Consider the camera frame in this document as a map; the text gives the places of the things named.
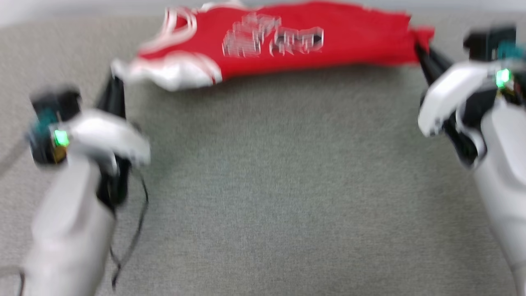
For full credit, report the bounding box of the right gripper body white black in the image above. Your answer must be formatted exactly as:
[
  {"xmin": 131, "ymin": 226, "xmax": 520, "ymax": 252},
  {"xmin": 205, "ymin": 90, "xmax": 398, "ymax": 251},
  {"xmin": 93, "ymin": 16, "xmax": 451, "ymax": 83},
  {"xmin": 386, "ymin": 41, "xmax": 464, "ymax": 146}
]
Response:
[{"xmin": 417, "ymin": 61, "xmax": 514, "ymax": 139}]

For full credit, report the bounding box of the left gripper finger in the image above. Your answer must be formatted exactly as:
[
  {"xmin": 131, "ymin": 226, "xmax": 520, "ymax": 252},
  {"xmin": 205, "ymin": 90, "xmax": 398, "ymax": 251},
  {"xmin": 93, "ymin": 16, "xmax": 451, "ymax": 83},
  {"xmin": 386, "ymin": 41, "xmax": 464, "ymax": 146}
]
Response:
[
  {"xmin": 112, "ymin": 75, "xmax": 127, "ymax": 120},
  {"xmin": 95, "ymin": 77, "xmax": 116, "ymax": 112}
]

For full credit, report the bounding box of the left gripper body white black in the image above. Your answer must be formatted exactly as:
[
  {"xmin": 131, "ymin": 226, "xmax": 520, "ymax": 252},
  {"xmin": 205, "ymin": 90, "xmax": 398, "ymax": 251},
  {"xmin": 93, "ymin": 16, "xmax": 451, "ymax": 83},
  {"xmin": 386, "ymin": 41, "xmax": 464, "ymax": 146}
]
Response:
[{"xmin": 62, "ymin": 108, "xmax": 152, "ymax": 167}]

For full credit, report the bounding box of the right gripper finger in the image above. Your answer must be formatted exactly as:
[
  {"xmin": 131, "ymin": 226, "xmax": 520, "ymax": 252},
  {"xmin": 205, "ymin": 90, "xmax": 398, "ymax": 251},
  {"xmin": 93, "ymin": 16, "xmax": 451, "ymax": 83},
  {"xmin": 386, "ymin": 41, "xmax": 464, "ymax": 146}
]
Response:
[
  {"xmin": 413, "ymin": 43, "xmax": 441, "ymax": 85},
  {"xmin": 427, "ymin": 46, "xmax": 454, "ymax": 75}
]

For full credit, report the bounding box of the red garment with white print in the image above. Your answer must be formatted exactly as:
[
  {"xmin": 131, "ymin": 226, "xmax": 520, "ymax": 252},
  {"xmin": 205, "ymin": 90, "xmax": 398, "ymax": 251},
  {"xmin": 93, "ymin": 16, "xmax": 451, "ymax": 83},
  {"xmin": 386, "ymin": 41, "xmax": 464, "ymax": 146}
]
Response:
[{"xmin": 111, "ymin": 1, "xmax": 435, "ymax": 92}]

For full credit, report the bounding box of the thin black cable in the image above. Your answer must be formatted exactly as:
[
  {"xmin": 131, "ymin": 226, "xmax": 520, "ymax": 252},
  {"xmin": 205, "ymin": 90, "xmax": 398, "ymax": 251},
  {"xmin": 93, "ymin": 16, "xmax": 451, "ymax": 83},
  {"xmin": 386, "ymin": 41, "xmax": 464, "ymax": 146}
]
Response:
[{"xmin": 109, "ymin": 175, "xmax": 149, "ymax": 290}]

